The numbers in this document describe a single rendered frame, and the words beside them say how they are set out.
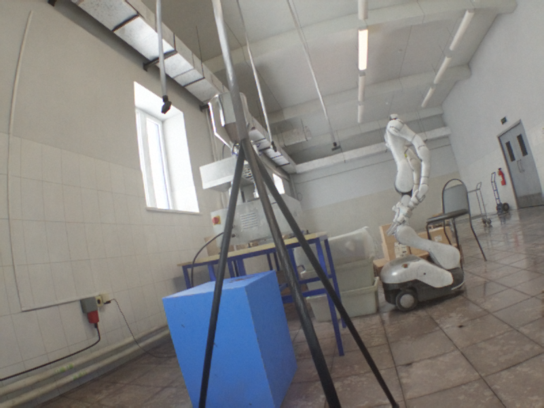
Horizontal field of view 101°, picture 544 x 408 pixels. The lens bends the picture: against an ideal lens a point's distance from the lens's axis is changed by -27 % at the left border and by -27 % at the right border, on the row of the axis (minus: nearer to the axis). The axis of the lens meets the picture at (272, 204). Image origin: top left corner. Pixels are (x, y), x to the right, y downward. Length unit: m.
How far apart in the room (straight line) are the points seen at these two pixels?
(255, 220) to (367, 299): 1.20
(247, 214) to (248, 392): 1.02
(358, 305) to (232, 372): 1.46
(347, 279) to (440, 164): 10.73
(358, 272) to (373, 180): 9.93
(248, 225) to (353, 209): 10.43
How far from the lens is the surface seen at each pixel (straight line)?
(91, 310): 2.49
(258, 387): 1.40
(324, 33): 5.99
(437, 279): 2.41
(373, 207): 12.20
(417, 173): 2.85
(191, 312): 1.39
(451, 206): 3.66
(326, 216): 12.19
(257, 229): 1.84
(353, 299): 2.58
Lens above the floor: 0.73
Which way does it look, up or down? 8 degrees up
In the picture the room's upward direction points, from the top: 13 degrees counter-clockwise
